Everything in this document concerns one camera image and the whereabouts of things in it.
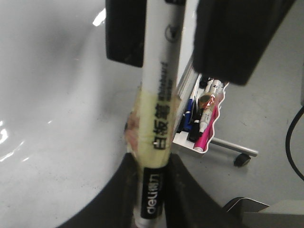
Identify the pink marker in tray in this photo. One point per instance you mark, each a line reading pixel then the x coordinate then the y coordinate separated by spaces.
pixel 202 144

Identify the whiteboard stand leg with caster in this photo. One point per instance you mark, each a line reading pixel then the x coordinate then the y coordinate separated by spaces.
pixel 245 153

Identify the white side marker tray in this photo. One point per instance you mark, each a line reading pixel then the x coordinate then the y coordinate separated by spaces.
pixel 181 137

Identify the white marker in tray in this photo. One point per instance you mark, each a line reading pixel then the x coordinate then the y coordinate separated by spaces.
pixel 207 102

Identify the white black whiteboard marker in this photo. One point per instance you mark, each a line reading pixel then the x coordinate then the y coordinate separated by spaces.
pixel 157 105

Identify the blue marker in tray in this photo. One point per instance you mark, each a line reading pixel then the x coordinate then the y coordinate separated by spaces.
pixel 187 116

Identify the black marker in tray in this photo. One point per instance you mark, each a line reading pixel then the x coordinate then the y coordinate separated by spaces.
pixel 194 134

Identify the white whiteboard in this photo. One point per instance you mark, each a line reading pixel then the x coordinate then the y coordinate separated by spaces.
pixel 63 107

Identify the grey metal box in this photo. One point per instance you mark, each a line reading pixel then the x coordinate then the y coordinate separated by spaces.
pixel 255 214

